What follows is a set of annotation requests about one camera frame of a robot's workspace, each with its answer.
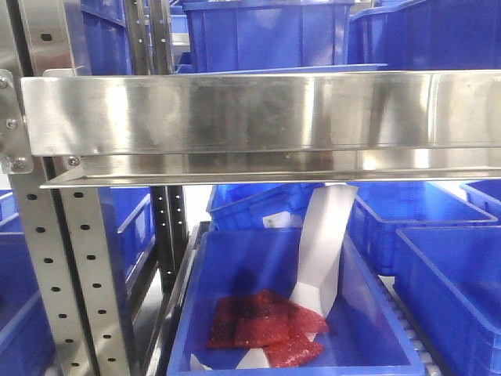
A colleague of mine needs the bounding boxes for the white paper sheet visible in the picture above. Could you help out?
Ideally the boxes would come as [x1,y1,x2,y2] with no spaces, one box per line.
[185,185,356,375]

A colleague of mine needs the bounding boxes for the blue bin behind centre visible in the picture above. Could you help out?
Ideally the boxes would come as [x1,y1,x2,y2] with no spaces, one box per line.
[207,183,324,231]

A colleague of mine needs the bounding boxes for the stainless steel shelf rail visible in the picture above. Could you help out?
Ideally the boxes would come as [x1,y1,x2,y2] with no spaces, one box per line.
[20,69,501,190]

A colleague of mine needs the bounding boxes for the red plastic bags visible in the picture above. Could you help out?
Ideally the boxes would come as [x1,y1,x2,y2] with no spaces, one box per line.
[207,289,330,368]

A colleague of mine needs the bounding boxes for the perforated steel shelf upright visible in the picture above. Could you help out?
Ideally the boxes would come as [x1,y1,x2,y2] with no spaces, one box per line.
[1,1,141,375]

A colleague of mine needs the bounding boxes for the blue bin left shelf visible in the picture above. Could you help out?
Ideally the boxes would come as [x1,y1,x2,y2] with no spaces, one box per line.
[99,186,155,288]

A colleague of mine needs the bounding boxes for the blue bin with red bags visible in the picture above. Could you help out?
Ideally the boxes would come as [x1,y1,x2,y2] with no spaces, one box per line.
[167,228,425,375]

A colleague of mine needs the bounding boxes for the blue bin upper centre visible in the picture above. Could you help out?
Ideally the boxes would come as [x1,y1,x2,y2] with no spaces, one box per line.
[182,1,354,73]

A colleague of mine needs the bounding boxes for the blue bin lower left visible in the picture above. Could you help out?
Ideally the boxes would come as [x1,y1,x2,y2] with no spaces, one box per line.
[1,190,54,375]

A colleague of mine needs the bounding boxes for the blue bin upper left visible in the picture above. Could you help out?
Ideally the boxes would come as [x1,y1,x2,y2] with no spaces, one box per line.
[81,0,133,75]

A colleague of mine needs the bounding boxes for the dark perforated rear upright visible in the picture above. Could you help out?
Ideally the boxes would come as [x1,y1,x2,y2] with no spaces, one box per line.
[124,0,189,293]

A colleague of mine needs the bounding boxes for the blue bin middle right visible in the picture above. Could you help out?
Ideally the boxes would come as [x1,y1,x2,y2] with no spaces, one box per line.
[347,181,497,276]

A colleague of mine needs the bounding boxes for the blue bin lower right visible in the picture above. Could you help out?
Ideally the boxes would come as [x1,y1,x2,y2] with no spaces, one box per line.
[395,226,500,375]

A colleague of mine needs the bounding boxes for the blue bin upper right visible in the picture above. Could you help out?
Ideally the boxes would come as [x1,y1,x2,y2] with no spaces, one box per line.
[348,1,500,71]

